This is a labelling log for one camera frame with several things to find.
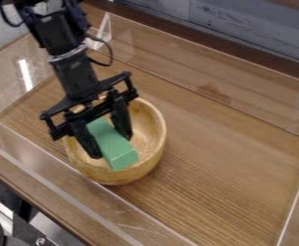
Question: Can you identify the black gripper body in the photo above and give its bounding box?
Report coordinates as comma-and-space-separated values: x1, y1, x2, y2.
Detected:
40, 54, 137, 140

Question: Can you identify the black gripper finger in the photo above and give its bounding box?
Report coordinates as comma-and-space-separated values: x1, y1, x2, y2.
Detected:
110, 99, 132, 140
72, 123, 102, 159

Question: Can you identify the brown wooden bowl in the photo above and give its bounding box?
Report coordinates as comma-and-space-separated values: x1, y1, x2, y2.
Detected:
62, 98, 166, 185

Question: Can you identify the green rectangular block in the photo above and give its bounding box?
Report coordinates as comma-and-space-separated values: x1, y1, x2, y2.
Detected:
86, 117, 138, 171

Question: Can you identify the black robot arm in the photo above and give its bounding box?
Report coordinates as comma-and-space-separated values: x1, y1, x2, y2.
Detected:
15, 0, 137, 159

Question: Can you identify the clear acrylic corner bracket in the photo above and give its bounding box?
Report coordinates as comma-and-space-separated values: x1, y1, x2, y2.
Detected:
85, 12, 112, 50

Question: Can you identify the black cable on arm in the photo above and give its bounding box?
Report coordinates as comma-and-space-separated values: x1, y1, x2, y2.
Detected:
84, 33, 116, 67

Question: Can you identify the clear acrylic tray enclosure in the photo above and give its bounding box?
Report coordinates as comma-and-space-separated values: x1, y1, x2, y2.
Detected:
0, 17, 299, 246

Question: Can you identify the black metal bracket with bolt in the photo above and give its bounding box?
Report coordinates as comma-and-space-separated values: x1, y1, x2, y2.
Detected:
11, 214, 57, 246

